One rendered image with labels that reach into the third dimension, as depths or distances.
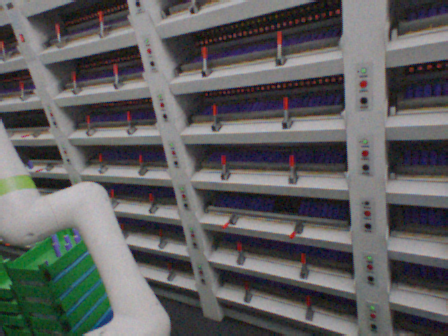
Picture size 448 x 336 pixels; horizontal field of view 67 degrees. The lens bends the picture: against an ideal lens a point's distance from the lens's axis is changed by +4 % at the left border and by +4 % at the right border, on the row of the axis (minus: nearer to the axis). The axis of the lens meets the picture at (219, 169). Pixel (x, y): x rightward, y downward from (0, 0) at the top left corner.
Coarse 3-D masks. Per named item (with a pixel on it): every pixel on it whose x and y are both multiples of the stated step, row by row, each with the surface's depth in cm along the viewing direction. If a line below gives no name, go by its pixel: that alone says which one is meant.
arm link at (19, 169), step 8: (0, 120) 101; (0, 128) 98; (0, 136) 96; (8, 136) 100; (0, 144) 95; (8, 144) 97; (0, 152) 94; (8, 152) 95; (16, 152) 98; (0, 160) 93; (8, 160) 94; (16, 160) 95; (0, 168) 92; (8, 168) 92; (16, 168) 94; (24, 168) 96; (0, 176) 91; (8, 176) 91
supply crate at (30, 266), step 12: (72, 228) 156; (48, 240) 149; (60, 240) 155; (72, 240) 154; (36, 252) 144; (48, 252) 147; (72, 252) 137; (84, 252) 142; (12, 264) 133; (24, 264) 139; (36, 264) 140; (60, 264) 131; (12, 276) 133; (24, 276) 130; (36, 276) 127; (48, 276) 126
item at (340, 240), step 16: (208, 192) 144; (208, 224) 137; (240, 224) 129; (256, 224) 127; (272, 224) 124; (288, 240) 120; (304, 240) 116; (320, 240) 112; (336, 240) 109; (352, 240) 106
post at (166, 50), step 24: (144, 0) 112; (144, 24) 115; (144, 48) 119; (168, 48) 120; (192, 48) 132; (168, 96) 122; (192, 96) 133; (192, 144) 133; (192, 192) 134; (192, 216) 139; (192, 264) 151; (216, 312) 155
